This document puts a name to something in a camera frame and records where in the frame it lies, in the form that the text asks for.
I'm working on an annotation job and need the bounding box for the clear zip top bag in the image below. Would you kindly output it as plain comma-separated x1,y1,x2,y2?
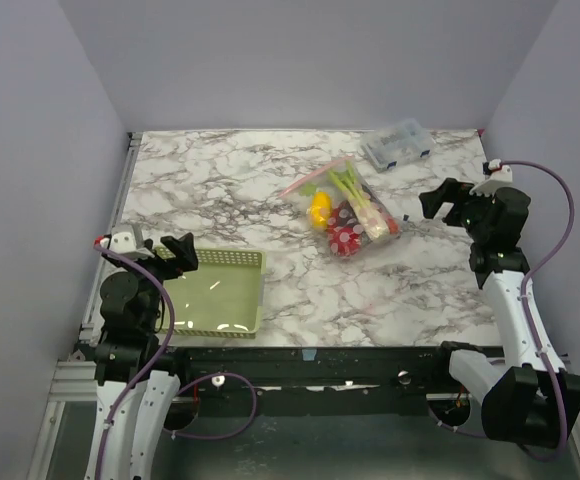
279,157,401,255

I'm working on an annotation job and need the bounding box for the yellow fake lemon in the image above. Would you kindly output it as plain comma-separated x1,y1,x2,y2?
307,191,332,231

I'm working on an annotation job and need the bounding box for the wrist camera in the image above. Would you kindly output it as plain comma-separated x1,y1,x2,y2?
108,224,154,261
469,159,513,197

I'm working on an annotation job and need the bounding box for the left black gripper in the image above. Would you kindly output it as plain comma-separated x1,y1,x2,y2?
105,231,198,330

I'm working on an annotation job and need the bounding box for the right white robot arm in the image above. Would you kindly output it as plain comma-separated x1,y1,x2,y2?
419,178,580,449

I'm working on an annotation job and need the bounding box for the green fake celery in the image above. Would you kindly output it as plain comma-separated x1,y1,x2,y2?
328,160,390,241

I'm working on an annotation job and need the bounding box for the clear plastic organizer box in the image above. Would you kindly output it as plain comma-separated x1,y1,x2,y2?
360,118,436,172

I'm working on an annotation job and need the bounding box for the black table front rail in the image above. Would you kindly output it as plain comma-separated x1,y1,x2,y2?
166,346,464,418

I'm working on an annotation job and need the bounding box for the aluminium frame extrusion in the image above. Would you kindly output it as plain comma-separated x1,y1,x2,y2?
48,361,97,402

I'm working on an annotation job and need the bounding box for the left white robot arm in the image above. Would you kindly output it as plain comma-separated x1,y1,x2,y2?
85,230,199,479

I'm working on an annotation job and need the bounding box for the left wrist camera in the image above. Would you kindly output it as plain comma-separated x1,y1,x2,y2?
108,224,154,261

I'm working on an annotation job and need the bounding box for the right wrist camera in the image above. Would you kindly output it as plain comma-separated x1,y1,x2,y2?
469,159,513,197

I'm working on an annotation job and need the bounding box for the green plastic basket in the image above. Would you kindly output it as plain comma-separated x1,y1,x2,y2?
164,248,266,339

